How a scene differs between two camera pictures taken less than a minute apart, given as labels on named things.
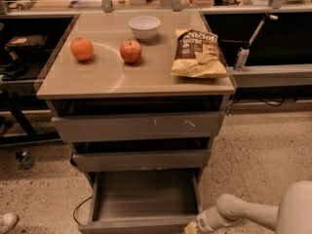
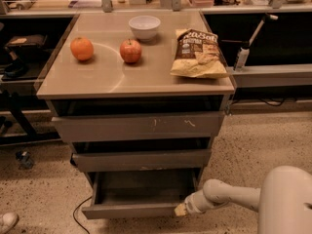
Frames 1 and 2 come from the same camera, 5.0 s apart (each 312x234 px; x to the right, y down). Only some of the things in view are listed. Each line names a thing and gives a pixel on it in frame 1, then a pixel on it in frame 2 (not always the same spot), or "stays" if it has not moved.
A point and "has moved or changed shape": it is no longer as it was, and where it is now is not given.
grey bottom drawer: [143, 202] has moved or changed shape
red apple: [131, 51] stays
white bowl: [144, 26] stays
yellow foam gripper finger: [190, 228] to [179, 210]
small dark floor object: [25, 160] stays
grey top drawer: [137, 121] stays
